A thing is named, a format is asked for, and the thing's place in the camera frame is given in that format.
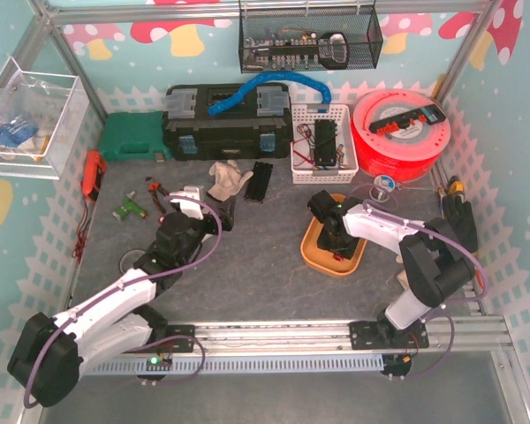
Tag blue corrugated hose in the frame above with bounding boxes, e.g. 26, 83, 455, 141
208, 72, 333, 117

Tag red filament spool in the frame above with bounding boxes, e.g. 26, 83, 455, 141
351, 88, 451, 183

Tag aluminium linear rail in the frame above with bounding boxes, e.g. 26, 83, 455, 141
114, 313, 513, 354

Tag black terminal strip orange levers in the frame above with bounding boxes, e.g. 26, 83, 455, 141
368, 104, 446, 136

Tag beige cloth glove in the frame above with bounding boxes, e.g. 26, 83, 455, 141
396, 255, 409, 291

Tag green plastic tool case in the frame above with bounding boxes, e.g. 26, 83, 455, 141
98, 111, 172, 162

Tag black wire mesh basket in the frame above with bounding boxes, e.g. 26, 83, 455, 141
238, 2, 382, 73

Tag orange handled pliers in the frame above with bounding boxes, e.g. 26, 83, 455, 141
146, 177, 170, 215

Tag black plastic toolbox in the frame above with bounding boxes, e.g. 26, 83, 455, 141
162, 82, 293, 161

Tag blue white knit glove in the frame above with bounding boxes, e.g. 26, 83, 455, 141
0, 117, 38, 148

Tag white leather work glove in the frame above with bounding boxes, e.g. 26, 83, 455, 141
208, 160, 254, 202

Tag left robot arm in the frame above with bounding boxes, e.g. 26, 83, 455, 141
7, 187, 236, 409

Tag clear acrylic wall box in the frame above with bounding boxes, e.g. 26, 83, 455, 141
0, 57, 89, 180

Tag solder wire spool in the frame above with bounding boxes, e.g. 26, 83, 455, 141
369, 175, 396, 203

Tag green circuit board part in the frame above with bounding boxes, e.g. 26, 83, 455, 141
112, 191, 148, 221

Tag grey slotted cable duct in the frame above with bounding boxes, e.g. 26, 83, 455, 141
88, 353, 384, 376

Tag orange plastic tray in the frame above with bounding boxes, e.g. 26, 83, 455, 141
300, 193, 367, 278

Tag black aluminium extrusion bar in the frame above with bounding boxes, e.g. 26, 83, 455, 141
244, 162, 273, 203

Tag orange multimeter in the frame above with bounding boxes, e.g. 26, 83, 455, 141
81, 150, 107, 201

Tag yellow handled screwdriver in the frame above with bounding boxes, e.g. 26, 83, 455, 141
437, 176, 465, 201

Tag black power module in basket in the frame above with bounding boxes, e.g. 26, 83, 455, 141
313, 119, 337, 167

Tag white slotted plastic basket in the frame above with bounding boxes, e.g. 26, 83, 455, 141
291, 103, 359, 185

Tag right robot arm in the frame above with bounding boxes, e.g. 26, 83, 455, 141
300, 191, 485, 331

